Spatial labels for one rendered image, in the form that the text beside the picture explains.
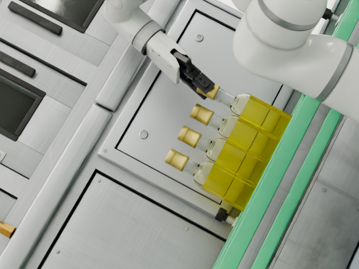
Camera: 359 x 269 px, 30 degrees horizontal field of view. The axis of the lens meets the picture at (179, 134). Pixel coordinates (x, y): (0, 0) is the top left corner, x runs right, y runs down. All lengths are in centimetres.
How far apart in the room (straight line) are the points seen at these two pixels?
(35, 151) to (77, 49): 28
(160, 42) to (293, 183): 42
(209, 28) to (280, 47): 75
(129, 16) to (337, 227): 63
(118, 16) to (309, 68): 64
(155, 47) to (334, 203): 51
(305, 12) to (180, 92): 76
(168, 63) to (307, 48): 53
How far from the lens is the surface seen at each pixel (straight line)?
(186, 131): 144
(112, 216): 158
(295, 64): 97
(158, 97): 161
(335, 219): 131
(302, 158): 134
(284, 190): 132
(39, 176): 161
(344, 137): 135
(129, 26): 150
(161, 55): 146
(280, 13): 90
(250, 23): 95
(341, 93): 97
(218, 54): 166
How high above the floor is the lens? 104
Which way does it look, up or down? 5 degrees up
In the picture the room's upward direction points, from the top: 62 degrees counter-clockwise
